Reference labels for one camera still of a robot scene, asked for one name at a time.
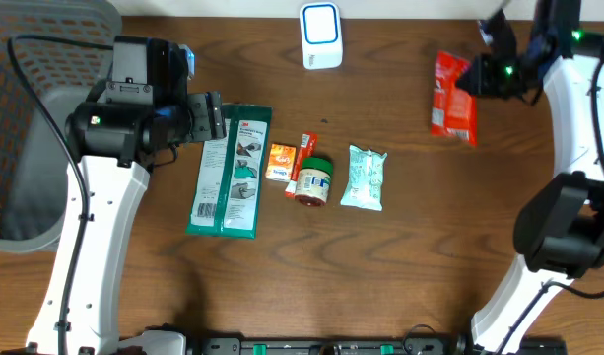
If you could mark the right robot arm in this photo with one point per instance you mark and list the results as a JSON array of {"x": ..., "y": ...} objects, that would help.
[{"x": 559, "y": 234}]

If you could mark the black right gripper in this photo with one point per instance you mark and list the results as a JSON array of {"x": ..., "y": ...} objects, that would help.
[{"x": 486, "y": 85}]

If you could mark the green white packet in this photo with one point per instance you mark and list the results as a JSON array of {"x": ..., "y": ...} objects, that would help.
[{"x": 226, "y": 199}]

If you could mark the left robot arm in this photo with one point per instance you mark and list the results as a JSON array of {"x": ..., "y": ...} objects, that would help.
[{"x": 111, "y": 140}]

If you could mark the pale green tissue pack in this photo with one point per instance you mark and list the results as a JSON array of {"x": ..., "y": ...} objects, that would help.
[{"x": 365, "y": 179}]

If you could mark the small orange carton box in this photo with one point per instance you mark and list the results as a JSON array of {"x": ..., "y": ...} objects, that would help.
[{"x": 280, "y": 162}]

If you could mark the white barcode scanner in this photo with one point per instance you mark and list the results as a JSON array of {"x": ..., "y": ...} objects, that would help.
[{"x": 321, "y": 34}]

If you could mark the green lid seasoning jar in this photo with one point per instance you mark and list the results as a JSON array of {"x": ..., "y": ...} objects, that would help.
[{"x": 314, "y": 182}]

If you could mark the small red stick packet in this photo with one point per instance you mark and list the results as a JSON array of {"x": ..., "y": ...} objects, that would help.
[{"x": 306, "y": 149}]

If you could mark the grey plastic mesh basket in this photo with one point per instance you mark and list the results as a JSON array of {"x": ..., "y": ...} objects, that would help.
[{"x": 44, "y": 58}]

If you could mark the red snack bag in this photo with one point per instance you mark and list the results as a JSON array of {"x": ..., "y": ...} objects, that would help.
[{"x": 454, "y": 110}]

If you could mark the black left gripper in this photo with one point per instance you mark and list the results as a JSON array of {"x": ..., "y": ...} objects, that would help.
[{"x": 208, "y": 111}]

